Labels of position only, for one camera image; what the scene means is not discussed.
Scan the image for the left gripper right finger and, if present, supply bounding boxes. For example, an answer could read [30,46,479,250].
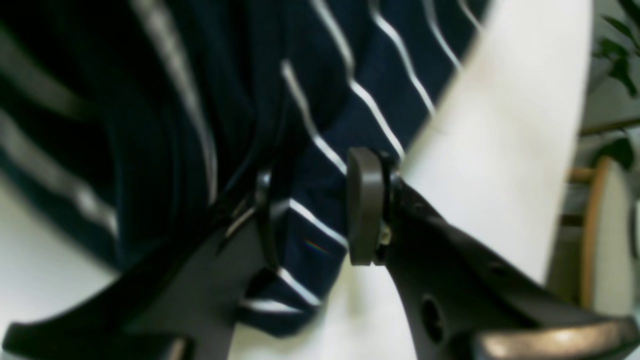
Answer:
[346,148,639,360]

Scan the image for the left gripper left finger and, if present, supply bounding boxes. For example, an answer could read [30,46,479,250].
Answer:
[2,170,279,360]

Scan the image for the navy white-striped T-shirt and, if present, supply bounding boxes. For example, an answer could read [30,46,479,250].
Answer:
[1,0,490,338]

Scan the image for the green potted plant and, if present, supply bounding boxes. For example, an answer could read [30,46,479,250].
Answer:
[592,13,639,98]

